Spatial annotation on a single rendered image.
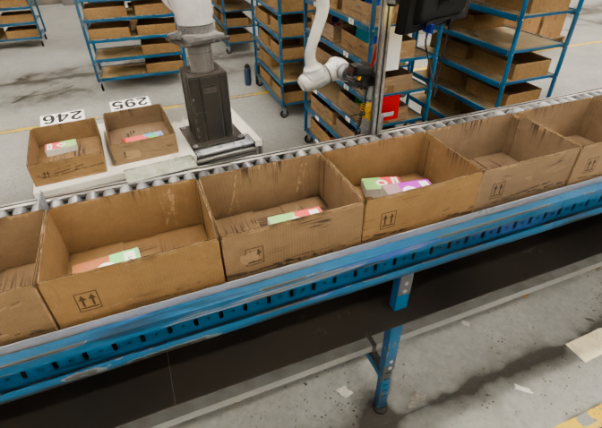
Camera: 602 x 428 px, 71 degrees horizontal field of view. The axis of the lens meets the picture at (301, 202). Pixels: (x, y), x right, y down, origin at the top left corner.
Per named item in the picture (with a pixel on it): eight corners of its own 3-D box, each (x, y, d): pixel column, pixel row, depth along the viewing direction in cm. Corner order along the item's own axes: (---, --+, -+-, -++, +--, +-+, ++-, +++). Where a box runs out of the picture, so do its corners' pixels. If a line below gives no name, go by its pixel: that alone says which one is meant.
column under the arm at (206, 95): (179, 129, 217) (167, 64, 198) (227, 119, 226) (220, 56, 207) (193, 150, 198) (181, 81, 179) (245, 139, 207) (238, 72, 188)
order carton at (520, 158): (501, 152, 167) (513, 112, 157) (563, 191, 145) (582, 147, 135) (417, 172, 155) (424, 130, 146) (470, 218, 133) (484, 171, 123)
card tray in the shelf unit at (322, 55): (310, 56, 319) (310, 42, 313) (346, 51, 328) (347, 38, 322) (334, 72, 288) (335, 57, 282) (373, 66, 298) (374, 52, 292)
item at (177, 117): (224, 104, 250) (224, 99, 248) (262, 145, 208) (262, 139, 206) (35, 141, 213) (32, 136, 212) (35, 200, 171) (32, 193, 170)
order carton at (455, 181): (417, 172, 156) (425, 130, 146) (471, 218, 133) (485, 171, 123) (320, 195, 144) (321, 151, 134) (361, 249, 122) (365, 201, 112)
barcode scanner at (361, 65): (344, 83, 200) (348, 60, 194) (365, 83, 204) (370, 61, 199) (350, 88, 195) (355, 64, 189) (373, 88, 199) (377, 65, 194)
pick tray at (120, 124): (164, 121, 225) (159, 103, 219) (179, 152, 197) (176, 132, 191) (107, 132, 215) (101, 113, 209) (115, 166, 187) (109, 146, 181)
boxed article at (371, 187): (360, 186, 147) (361, 178, 145) (397, 184, 148) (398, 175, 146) (365, 198, 141) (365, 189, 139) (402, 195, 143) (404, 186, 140)
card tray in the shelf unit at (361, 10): (341, 11, 260) (341, -7, 254) (383, 7, 269) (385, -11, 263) (374, 26, 230) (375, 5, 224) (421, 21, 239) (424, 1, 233)
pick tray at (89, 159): (101, 135, 212) (95, 116, 206) (107, 171, 183) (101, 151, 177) (38, 148, 202) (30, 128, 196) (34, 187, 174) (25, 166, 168)
